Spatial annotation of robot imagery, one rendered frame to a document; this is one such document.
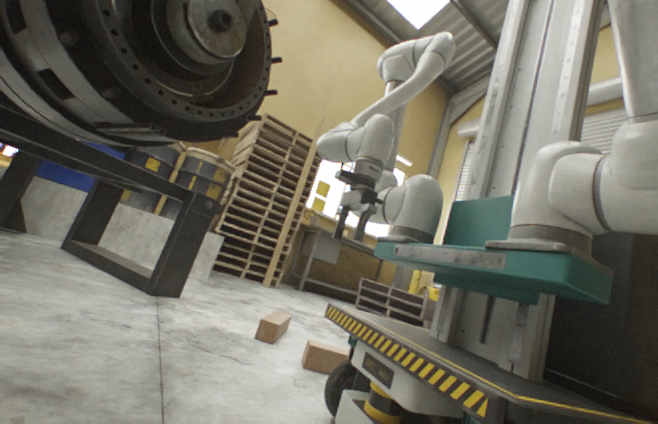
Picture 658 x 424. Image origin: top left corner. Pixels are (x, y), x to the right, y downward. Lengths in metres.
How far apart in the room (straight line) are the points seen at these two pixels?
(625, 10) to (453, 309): 0.81
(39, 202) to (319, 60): 5.00
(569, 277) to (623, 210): 0.15
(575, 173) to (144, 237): 3.22
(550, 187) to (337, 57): 6.44
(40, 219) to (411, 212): 3.02
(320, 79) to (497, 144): 5.56
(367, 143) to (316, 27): 6.18
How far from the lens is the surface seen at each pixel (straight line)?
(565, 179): 0.78
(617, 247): 1.08
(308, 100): 6.33
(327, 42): 7.03
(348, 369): 1.07
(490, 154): 1.24
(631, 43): 0.73
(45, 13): 0.81
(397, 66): 1.39
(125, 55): 0.77
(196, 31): 0.78
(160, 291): 2.10
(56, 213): 3.45
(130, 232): 3.39
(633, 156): 0.72
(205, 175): 3.98
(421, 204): 1.09
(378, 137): 0.93
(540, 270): 0.72
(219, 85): 0.97
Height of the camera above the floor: 0.42
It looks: 12 degrees up
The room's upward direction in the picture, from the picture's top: 18 degrees clockwise
